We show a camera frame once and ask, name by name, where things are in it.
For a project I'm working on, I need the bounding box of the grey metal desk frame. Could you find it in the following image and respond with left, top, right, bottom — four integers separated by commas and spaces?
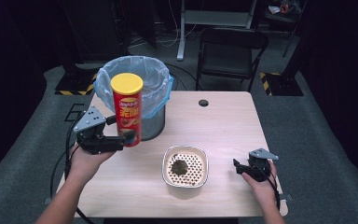
176, 0, 258, 62

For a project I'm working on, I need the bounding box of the metal mesh trash bin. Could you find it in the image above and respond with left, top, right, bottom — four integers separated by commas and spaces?
140, 104, 166, 142

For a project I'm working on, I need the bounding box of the white floor cable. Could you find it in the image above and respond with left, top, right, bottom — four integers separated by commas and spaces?
155, 0, 198, 49

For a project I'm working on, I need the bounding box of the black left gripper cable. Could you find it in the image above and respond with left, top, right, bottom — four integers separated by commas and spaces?
49, 115, 96, 224

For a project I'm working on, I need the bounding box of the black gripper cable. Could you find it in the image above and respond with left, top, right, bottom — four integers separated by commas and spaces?
49, 115, 96, 224
258, 164, 282, 211

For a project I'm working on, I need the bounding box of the black folding chair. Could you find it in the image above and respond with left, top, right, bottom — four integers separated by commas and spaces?
195, 27, 269, 93

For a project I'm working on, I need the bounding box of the grey bin with blue bag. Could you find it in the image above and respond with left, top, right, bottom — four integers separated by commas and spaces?
93, 55, 174, 120

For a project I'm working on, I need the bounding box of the person's left hand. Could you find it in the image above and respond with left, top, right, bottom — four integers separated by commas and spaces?
66, 143, 117, 185

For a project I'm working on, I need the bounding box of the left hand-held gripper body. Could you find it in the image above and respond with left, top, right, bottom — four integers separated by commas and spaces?
73, 105, 127, 155

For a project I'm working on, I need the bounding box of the black yellow striped base plate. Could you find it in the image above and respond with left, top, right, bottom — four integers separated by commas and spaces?
259, 71, 305, 97
54, 72, 99, 96

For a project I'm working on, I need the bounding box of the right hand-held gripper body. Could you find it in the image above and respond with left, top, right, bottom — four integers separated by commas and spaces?
241, 147, 280, 183

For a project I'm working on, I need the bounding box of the red chips can yellow lid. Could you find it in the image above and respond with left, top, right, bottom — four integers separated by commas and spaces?
110, 72, 145, 147

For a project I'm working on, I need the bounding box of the dark crumbly lump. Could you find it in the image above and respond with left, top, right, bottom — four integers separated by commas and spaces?
170, 159, 189, 176

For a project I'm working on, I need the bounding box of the square metal perforated tray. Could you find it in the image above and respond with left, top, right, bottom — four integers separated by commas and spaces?
161, 145, 210, 189

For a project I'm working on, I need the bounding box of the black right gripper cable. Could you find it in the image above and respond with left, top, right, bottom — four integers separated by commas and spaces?
258, 164, 282, 211

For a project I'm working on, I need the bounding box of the person's right hand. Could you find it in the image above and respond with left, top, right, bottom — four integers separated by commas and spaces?
241, 159, 278, 207

